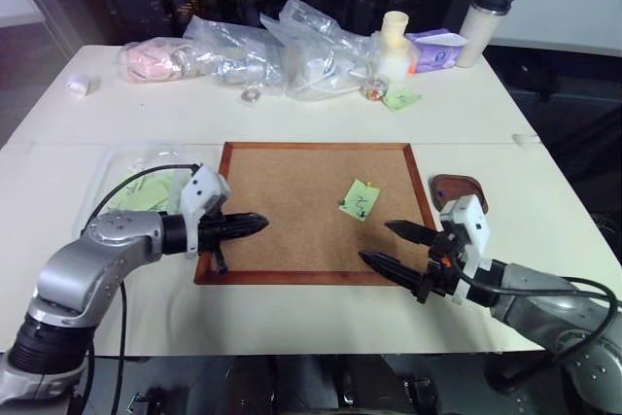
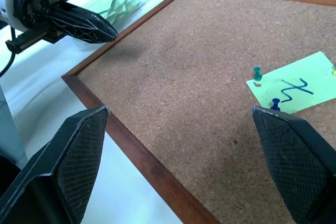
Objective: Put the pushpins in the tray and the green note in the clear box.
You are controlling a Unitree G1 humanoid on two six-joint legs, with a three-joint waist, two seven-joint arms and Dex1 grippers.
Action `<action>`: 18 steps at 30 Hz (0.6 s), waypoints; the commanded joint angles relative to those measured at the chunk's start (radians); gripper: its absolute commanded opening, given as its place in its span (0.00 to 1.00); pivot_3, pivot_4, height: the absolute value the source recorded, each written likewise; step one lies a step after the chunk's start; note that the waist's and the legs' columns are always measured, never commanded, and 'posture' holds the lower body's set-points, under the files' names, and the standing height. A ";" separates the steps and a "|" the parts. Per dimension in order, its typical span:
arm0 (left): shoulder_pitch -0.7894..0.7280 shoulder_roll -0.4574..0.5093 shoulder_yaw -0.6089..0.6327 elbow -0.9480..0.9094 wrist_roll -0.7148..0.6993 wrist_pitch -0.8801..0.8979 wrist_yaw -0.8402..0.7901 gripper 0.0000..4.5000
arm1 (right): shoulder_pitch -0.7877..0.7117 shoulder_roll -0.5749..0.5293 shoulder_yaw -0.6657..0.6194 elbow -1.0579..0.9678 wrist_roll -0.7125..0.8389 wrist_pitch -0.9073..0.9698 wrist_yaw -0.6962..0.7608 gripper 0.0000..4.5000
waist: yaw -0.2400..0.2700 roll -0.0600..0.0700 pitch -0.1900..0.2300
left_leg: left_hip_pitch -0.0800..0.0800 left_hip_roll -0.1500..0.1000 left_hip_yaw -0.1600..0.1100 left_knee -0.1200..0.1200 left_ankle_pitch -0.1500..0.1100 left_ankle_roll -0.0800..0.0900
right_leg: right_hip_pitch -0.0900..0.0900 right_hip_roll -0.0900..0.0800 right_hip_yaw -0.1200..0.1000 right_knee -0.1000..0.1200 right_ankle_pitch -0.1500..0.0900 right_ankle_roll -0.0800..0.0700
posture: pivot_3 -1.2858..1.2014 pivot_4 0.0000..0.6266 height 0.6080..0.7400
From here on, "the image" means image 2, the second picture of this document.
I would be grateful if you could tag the light green paper note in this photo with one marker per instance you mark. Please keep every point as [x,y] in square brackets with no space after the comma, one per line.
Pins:
[312,69]

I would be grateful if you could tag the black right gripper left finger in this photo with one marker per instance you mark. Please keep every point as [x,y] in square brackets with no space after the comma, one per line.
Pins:
[76,161]

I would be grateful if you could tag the yellow push pin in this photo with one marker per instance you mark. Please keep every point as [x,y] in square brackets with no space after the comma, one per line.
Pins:
[334,72]

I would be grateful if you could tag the green push pin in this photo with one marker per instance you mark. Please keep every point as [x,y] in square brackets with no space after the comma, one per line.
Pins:
[258,74]

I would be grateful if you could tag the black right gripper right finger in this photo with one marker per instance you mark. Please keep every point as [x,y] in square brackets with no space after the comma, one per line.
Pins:
[288,155]

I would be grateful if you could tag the wood-framed cork board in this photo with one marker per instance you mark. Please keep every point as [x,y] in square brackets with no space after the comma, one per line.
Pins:
[183,77]

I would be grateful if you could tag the blue push pin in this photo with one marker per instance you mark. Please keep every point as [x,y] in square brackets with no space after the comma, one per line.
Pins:
[275,104]

